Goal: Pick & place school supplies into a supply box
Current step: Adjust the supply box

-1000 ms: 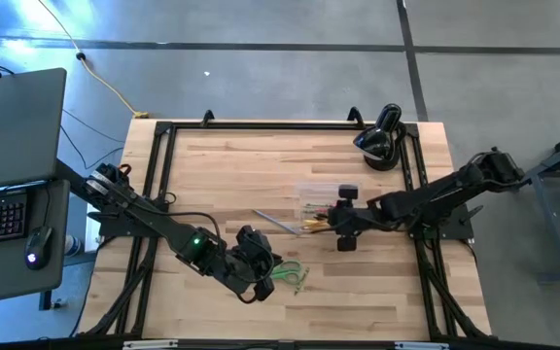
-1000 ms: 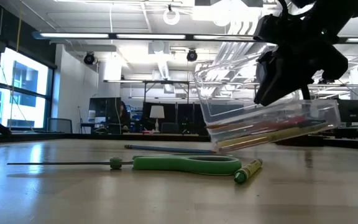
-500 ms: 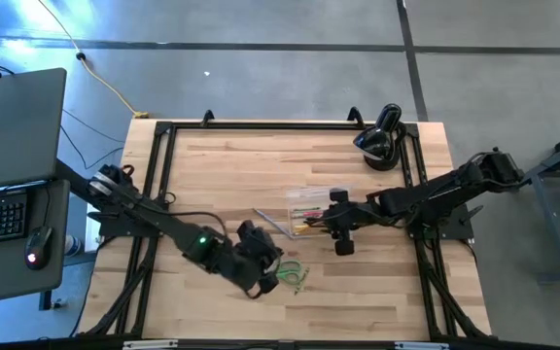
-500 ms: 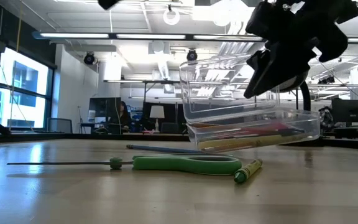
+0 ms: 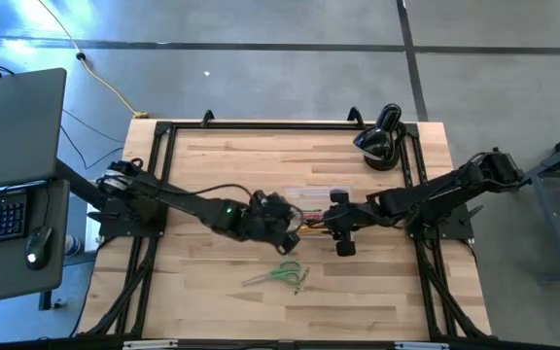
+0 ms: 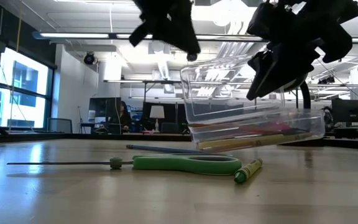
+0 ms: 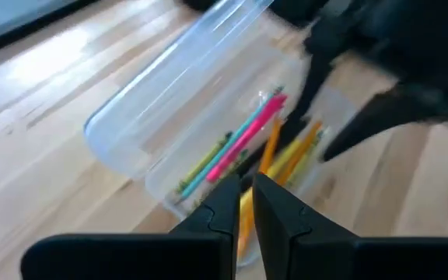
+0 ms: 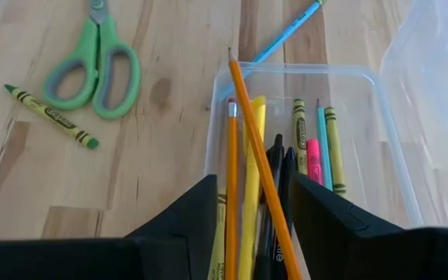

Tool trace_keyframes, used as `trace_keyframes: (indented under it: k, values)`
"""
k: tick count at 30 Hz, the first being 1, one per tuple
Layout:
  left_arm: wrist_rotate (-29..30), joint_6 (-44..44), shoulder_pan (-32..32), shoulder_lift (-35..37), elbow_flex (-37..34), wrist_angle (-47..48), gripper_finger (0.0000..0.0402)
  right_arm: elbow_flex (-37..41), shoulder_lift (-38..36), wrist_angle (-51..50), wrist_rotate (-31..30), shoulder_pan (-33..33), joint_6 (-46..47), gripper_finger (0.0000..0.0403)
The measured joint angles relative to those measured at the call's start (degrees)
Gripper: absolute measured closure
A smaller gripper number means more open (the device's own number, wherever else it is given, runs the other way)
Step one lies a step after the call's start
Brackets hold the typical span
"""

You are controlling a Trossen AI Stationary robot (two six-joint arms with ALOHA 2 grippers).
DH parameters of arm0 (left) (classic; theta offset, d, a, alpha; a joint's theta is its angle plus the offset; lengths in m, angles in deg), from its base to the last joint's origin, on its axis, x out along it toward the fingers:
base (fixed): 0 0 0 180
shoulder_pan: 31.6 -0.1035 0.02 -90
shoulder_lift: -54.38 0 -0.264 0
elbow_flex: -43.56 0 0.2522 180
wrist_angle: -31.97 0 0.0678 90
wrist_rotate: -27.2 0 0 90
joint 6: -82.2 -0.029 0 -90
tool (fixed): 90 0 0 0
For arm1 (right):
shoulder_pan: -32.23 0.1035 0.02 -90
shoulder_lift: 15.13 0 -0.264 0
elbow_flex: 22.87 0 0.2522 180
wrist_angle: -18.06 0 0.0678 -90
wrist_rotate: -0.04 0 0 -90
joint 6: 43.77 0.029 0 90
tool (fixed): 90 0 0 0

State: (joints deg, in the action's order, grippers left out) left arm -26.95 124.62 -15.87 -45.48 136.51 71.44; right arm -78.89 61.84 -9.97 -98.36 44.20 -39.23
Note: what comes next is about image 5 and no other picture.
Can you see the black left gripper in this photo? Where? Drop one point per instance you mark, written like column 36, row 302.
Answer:
column 272, row 219

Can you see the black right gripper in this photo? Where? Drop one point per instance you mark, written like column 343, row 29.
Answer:
column 348, row 216

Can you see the clear plastic supply box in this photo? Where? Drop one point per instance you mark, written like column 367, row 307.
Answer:
column 319, row 194

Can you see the olive green crayon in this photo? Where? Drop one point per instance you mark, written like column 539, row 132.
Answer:
column 302, row 282

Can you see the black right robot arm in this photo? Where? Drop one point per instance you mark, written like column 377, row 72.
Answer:
column 430, row 194

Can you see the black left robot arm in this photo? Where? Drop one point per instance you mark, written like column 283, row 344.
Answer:
column 187, row 204

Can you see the black desk lamp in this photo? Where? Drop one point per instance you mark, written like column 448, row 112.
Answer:
column 379, row 141

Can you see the black computer mouse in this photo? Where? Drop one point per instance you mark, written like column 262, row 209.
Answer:
column 38, row 248

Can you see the grey laptop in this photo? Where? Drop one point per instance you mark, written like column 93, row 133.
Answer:
column 12, row 126

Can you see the black aluminium table frame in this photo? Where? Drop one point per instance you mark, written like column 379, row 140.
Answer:
column 285, row 125

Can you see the silver metal bracket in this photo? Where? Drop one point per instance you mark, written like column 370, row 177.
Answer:
column 421, row 345
column 149, row 344

